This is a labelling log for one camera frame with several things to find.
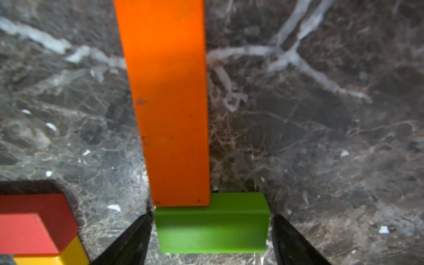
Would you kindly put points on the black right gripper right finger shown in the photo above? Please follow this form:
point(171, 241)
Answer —
point(291, 247)

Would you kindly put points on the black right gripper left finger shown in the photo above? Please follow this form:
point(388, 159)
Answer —
point(131, 247)

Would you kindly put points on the yellow block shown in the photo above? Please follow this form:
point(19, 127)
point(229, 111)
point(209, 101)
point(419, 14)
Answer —
point(73, 254)

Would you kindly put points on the green block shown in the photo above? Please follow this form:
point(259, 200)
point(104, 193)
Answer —
point(233, 223)

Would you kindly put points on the red short block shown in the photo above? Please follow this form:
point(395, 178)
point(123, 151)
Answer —
point(36, 224)

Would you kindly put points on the orange long block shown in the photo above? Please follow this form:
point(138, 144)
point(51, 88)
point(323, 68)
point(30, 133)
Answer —
point(164, 48)

